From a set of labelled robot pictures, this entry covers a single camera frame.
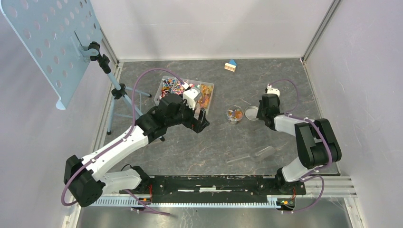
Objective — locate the light blue perforated board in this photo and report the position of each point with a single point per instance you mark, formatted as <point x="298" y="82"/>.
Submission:
<point x="58" y="35"/>

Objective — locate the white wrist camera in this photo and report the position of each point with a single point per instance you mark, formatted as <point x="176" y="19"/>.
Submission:
<point x="272" y="90"/>
<point x="191" y="95"/>

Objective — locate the light blue tripod stand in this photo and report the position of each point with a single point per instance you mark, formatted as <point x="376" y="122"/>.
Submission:
<point x="122" y="94"/>

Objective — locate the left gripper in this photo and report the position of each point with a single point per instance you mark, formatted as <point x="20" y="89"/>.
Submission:
<point x="193" y="123"/>

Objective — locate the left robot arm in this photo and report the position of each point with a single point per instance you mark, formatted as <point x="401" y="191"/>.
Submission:
<point x="88" y="178"/>

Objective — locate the clear plastic scoop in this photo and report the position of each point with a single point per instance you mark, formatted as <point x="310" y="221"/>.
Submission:
<point x="254" y="156"/>

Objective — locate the toy block house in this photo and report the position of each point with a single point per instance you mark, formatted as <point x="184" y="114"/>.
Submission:
<point x="231" y="65"/>

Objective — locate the clear round plastic jar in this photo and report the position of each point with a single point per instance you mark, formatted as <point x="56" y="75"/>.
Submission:
<point x="234" y="114"/>

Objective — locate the round jar lid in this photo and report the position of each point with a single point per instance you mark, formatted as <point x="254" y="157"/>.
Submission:
<point x="251" y="113"/>

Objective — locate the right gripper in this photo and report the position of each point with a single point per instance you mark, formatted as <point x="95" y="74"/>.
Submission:
<point x="259" y="115"/>

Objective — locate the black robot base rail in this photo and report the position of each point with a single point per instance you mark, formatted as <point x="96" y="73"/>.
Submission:
<point x="216" y="189"/>

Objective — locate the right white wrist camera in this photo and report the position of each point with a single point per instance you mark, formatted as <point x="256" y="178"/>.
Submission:
<point x="272" y="90"/>

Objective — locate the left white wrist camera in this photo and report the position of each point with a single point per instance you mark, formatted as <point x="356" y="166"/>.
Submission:
<point x="191" y="95"/>

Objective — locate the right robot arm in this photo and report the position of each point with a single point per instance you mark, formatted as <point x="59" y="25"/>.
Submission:
<point x="317" y="145"/>

